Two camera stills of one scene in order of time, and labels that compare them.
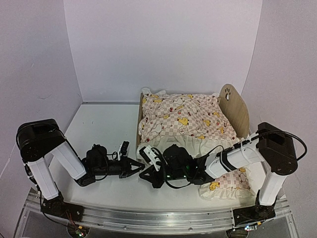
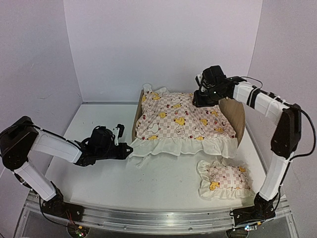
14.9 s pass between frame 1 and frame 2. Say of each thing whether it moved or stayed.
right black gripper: moved
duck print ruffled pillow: stayed
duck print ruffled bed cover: stayed
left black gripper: moved
